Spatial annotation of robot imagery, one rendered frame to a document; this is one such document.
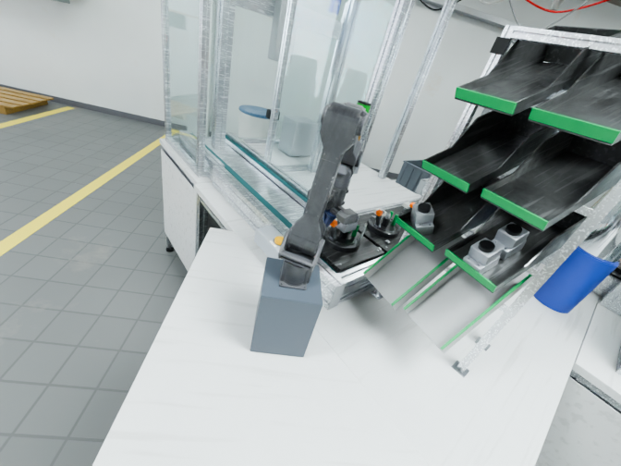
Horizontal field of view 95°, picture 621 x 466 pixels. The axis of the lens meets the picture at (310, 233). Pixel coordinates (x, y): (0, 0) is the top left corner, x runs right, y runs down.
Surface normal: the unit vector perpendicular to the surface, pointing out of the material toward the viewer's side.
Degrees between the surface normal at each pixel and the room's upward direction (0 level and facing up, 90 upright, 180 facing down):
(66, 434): 0
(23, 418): 0
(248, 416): 0
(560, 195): 25
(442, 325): 45
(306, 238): 69
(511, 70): 90
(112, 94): 90
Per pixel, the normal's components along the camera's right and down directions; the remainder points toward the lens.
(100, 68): 0.04, 0.55
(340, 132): -0.30, 0.43
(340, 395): 0.23, -0.82
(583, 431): -0.76, 0.18
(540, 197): -0.15, -0.70
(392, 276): -0.44, -0.52
